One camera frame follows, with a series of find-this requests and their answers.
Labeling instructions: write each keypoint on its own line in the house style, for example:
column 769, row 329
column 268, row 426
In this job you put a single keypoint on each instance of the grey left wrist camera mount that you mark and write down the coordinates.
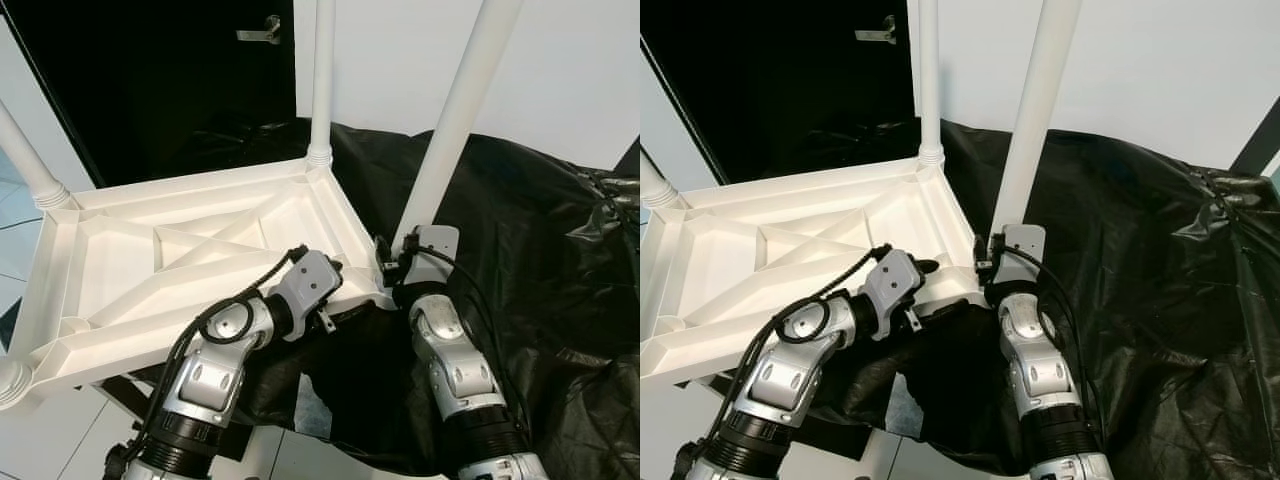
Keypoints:
column 310, row 278
column 893, row 278

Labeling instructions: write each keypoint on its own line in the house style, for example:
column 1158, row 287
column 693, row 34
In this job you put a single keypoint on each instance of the white table pedestal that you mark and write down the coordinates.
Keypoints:
column 880, row 462
column 262, row 458

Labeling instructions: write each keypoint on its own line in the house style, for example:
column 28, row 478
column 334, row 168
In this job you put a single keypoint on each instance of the black table cloth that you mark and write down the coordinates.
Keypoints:
column 560, row 300
column 1180, row 300

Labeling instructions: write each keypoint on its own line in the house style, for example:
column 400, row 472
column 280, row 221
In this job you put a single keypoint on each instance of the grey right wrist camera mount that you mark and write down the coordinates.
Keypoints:
column 435, row 245
column 1022, row 243

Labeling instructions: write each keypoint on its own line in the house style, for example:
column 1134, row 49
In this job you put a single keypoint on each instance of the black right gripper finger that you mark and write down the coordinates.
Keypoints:
column 979, row 253
column 382, row 255

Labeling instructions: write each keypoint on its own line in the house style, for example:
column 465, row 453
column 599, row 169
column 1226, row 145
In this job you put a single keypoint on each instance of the dark grey frame post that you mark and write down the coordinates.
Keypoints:
column 630, row 152
column 1255, row 130

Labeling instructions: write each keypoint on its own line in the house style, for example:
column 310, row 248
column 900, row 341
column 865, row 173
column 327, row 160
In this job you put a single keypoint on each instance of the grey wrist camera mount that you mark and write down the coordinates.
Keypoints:
column 1022, row 243
column 893, row 278
column 435, row 245
column 310, row 278

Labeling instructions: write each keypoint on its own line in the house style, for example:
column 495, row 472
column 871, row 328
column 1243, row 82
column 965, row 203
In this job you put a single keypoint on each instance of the black door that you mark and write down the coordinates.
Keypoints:
column 150, row 90
column 770, row 90

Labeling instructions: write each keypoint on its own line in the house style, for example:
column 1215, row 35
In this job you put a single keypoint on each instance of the white plastic table top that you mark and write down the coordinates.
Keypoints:
column 110, row 280
column 710, row 280

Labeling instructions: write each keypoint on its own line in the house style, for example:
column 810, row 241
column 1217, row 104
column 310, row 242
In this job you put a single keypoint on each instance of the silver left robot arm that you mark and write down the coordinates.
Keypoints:
column 780, row 385
column 205, row 385

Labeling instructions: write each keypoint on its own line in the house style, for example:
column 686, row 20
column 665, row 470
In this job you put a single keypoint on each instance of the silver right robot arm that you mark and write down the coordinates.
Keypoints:
column 455, row 370
column 1035, row 370

